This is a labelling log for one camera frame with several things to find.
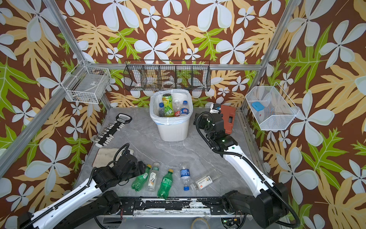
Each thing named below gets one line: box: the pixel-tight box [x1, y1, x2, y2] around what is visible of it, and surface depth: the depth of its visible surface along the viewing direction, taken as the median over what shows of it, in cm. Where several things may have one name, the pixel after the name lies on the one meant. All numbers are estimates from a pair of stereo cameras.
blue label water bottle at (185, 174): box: [180, 163, 191, 192], surface depth 82 cm
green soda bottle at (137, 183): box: [131, 164, 153, 192], surface depth 78 cm
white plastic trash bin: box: [149, 88, 194, 142], surface depth 90 cm
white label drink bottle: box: [145, 162, 161, 193], surface depth 80 cm
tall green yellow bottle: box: [162, 93, 175, 118], surface depth 90 cm
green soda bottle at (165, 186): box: [157, 168, 174, 200], surface depth 79 cm
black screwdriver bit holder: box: [93, 113, 133, 148], surface depth 107 cm
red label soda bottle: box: [173, 99, 181, 117], surface depth 95 cm
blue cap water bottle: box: [180, 100, 190, 116], surface depth 88 cm
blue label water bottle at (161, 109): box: [158, 102, 165, 117], surface depth 95 cm
